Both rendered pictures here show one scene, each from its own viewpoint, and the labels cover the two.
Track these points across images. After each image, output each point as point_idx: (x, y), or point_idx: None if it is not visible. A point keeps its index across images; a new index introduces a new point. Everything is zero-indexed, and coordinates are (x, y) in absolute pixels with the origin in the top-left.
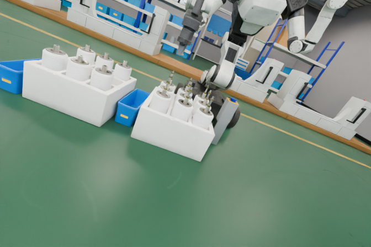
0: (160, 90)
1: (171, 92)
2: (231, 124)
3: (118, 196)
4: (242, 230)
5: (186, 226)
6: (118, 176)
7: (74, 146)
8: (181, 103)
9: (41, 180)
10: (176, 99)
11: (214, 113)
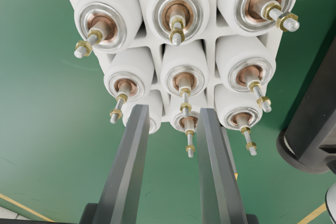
0: (148, 2)
1: (163, 41)
2: (277, 140)
3: (4, 15)
4: (83, 120)
5: (45, 82)
6: None
7: None
8: (107, 83)
9: None
10: (171, 54)
11: (299, 117)
